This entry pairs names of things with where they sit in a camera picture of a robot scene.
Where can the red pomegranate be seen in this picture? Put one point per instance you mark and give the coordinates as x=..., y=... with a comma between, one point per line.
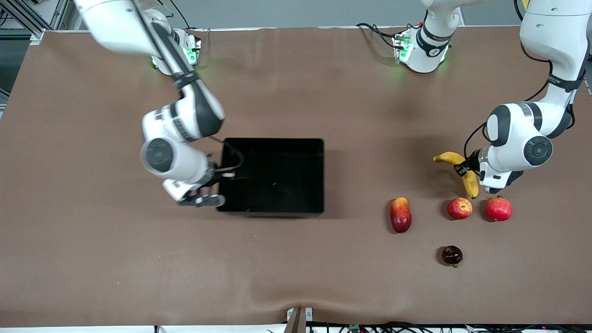
x=499, y=209

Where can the aluminium frame with struts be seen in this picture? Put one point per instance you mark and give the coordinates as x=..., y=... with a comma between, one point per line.
x=27, y=21

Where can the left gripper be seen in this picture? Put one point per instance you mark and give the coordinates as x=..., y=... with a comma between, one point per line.
x=467, y=165

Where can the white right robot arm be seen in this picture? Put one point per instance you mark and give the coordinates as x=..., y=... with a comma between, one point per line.
x=182, y=120

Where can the red yellow mango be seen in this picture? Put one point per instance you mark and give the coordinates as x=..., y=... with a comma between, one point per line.
x=400, y=215

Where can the black plastic box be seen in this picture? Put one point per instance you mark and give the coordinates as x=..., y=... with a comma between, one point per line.
x=277, y=185

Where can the red yellow apple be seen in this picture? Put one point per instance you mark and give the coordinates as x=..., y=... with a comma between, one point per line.
x=459, y=208

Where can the metal table clamp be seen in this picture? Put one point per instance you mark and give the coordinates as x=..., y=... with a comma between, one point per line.
x=298, y=319

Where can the yellow banana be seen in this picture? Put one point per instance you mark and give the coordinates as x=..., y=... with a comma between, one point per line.
x=471, y=185

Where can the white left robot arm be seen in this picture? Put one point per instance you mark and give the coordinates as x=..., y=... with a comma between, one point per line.
x=522, y=134

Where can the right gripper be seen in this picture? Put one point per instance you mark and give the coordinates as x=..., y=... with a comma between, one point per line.
x=218, y=176

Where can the dark purple mangosteen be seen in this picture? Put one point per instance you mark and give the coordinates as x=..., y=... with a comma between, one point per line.
x=452, y=255

